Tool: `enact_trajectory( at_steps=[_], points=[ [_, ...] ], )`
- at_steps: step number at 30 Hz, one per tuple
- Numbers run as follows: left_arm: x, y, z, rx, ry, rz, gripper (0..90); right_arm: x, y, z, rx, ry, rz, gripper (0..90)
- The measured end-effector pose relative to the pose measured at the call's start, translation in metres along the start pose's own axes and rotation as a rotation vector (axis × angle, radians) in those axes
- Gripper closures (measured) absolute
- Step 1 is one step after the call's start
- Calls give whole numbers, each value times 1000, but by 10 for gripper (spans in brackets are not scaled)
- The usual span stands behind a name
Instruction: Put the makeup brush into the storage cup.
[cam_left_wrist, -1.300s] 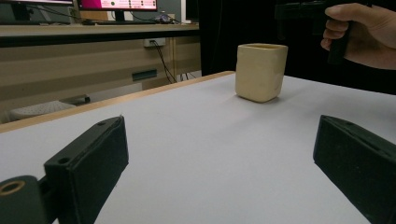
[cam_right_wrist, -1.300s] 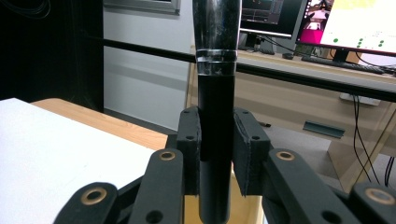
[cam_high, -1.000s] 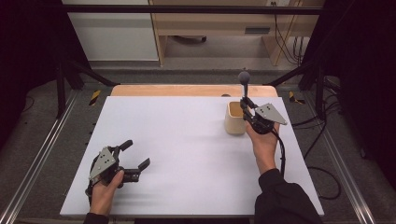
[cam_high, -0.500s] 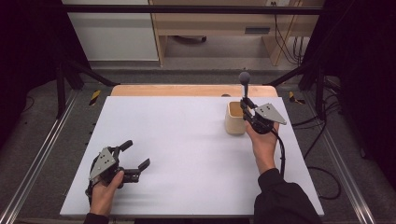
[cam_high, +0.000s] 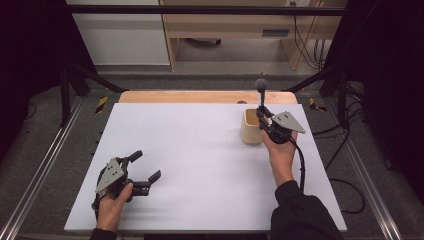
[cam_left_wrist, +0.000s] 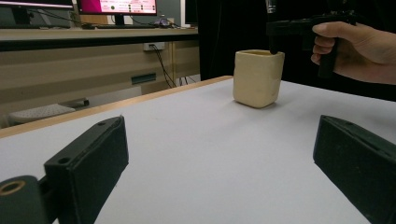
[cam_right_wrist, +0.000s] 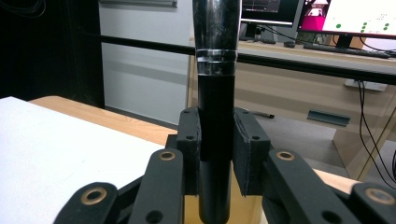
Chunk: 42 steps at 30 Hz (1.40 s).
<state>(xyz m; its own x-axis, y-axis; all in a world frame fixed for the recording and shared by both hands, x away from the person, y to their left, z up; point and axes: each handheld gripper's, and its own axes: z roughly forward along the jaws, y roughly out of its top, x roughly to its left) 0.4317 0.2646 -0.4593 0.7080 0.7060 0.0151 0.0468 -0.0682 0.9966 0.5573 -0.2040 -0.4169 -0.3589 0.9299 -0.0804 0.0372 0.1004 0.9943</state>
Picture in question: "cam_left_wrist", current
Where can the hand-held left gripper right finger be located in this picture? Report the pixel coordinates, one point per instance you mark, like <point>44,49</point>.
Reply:
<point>358,168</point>

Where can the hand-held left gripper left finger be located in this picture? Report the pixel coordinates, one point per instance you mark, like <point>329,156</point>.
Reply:
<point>90,168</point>

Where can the black makeup brush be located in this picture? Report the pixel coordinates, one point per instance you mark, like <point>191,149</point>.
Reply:
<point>274,46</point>

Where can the beige square cup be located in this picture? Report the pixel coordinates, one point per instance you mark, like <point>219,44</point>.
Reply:
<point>255,81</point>

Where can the dark object under desk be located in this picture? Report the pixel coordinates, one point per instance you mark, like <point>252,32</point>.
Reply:
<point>82,102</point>

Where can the black curtain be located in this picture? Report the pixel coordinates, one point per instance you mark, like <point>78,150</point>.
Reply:
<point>224,37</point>

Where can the white perforated object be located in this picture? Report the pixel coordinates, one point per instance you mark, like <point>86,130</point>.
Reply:
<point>40,113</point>

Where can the white-edged monitor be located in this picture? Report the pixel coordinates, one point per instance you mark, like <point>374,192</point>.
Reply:
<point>188,12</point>

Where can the wooden desk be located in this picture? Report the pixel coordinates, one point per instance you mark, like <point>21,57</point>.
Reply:
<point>77,65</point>

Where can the black keyboard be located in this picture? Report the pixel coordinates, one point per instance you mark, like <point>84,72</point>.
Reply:
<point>127,26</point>

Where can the monitor with pink screen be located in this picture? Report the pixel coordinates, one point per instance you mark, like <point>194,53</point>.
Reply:
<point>118,6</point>

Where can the dark monitor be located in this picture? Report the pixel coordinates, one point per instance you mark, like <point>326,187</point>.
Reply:
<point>31,3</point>

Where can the white wall socket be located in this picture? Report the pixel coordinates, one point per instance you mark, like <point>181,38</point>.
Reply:
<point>154,46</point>

